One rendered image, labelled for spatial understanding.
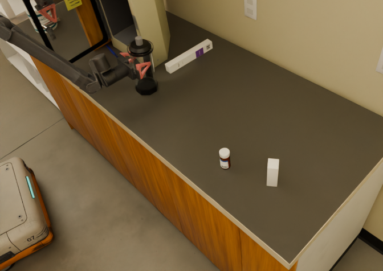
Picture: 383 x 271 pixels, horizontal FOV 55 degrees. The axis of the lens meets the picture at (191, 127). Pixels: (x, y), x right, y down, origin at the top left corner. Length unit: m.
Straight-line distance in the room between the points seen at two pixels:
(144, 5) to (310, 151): 0.90
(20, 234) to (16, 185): 0.34
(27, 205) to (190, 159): 1.26
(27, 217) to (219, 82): 1.35
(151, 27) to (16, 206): 1.34
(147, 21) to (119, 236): 1.32
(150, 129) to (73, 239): 1.16
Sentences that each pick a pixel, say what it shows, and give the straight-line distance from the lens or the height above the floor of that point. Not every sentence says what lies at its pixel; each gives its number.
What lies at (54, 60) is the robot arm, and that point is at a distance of 1.52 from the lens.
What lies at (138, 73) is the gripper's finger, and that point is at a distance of 1.52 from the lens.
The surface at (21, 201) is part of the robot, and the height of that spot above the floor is 0.28.
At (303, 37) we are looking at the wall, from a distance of 1.62.
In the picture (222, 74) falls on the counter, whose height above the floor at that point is 0.94.
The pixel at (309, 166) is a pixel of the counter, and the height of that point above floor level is 0.94.
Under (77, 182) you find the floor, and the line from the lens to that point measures 2.70.
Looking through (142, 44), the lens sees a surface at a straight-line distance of 1.55.
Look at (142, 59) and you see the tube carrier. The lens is 1.55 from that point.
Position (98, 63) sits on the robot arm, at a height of 1.20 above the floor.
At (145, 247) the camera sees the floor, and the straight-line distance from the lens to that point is 2.30.
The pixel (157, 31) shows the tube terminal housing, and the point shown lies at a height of 1.11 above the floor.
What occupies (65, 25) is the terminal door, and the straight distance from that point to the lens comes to 1.84.
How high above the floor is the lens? 2.05
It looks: 48 degrees down
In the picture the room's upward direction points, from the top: 11 degrees counter-clockwise
